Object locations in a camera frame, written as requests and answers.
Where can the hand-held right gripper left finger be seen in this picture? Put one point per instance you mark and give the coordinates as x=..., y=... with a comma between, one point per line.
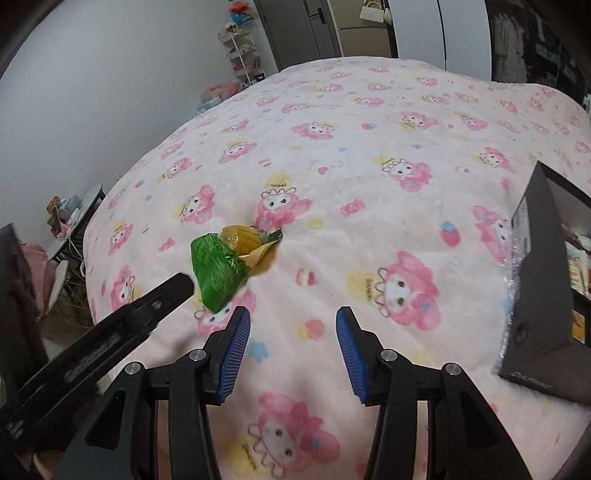
x=235, y=350

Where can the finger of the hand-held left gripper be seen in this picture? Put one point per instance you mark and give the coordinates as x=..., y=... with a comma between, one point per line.
x=171, y=295

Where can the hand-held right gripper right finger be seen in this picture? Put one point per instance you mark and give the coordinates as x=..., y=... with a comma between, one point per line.
x=351, y=355

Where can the green corn snack packet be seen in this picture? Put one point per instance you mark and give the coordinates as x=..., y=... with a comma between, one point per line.
x=217, y=272

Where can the black cardboard box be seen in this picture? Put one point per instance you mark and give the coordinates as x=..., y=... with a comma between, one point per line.
x=535, y=277

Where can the dark cloth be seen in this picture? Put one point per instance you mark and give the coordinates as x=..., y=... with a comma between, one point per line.
x=18, y=300

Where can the pink cushion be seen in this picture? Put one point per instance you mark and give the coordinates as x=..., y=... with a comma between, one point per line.
x=41, y=272

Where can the black side table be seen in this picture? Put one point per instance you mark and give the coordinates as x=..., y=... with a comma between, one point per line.
x=87, y=203

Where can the pink printed blanket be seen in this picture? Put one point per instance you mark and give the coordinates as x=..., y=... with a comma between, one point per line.
x=369, y=184

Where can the pink plush toy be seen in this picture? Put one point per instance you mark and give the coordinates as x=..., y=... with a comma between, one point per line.
x=219, y=94

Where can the white shelf rack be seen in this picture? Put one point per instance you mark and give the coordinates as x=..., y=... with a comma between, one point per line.
x=242, y=55

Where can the grey door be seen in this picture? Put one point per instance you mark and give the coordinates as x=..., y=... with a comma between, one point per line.
x=300, y=32

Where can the white wardrobe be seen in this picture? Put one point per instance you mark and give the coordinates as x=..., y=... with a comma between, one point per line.
x=438, y=32

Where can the white hanging bag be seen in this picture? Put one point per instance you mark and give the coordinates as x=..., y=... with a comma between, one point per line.
x=374, y=11

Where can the hanging clothes rack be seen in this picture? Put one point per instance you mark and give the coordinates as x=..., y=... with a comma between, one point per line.
x=531, y=41

